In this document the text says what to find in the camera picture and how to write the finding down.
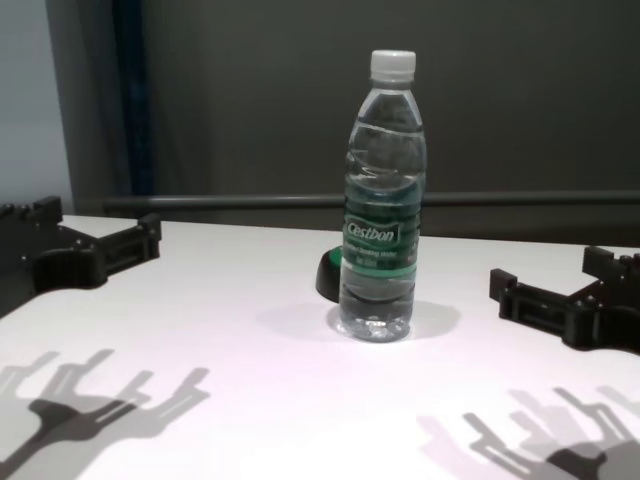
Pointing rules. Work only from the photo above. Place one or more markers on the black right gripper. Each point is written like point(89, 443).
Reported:
point(615, 320)

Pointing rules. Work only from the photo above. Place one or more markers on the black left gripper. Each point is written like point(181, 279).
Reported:
point(20, 265)

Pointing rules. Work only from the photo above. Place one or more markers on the clear green-label water bottle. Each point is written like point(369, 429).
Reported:
point(382, 200)

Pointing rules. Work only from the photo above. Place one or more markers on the small black round object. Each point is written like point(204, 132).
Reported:
point(327, 275)

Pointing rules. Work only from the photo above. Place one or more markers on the grey horizontal rail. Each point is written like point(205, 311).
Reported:
point(225, 201)

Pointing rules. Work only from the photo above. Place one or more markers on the dark blue frame post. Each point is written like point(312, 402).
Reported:
point(134, 100)

